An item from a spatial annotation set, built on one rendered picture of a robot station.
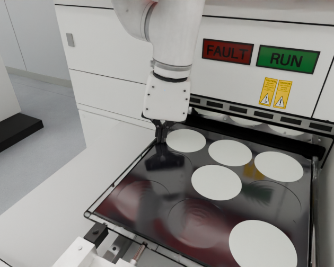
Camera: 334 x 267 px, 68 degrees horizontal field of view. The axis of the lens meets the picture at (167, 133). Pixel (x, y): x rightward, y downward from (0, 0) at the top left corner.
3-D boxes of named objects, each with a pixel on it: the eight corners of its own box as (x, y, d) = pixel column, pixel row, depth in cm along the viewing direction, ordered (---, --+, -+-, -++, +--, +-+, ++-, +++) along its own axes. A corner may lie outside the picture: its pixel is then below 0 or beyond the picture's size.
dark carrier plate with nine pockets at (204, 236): (175, 124, 70) (175, 122, 70) (310, 159, 58) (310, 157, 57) (94, 213, 45) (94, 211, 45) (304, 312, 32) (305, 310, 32)
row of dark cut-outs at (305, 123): (163, 96, 73) (163, 88, 72) (333, 133, 57) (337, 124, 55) (162, 97, 73) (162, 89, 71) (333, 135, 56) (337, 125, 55)
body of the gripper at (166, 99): (146, 72, 49) (141, 120, 55) (196, 79, 50) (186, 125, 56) (148, 60, 55) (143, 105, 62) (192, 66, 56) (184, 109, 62)
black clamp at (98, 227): (98, 228, 43) (96, 219, 42) (109, 233, 43) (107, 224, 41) (85, 245, 41) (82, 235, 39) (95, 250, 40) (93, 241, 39)
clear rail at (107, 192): (172, 122, 72) (172, 118, 71) (176, 123, 72) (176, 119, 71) (82, 218, 45) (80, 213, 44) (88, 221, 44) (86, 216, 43)
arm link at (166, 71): (149, 62, 48) (147, 77, 49) (194, 69, 48) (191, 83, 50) (151, 50, 55) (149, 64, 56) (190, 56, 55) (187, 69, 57)
